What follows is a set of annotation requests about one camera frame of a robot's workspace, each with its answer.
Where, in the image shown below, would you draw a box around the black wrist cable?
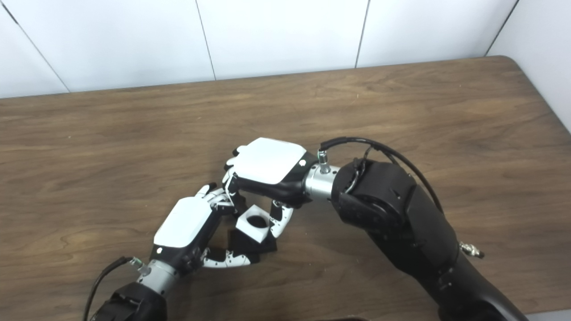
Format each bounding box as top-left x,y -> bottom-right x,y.
83,256 -> 145,321
319,136 -> 444,214

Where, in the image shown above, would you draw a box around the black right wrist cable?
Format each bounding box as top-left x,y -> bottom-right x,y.
319,136 -> 444,214

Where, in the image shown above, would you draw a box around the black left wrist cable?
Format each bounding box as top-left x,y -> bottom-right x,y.
83,256 -> 145,321

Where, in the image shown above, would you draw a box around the white square piece with hole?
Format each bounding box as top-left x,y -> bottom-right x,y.
235,205 -> 273,244

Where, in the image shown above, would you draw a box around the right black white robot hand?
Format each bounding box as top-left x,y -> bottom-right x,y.
222,137 -> 318,239

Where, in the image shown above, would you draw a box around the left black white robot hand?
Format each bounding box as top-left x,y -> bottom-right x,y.
149,183 -> 253,279

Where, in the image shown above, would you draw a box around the black peg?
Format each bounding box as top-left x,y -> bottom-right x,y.
225,196 -> 278,263

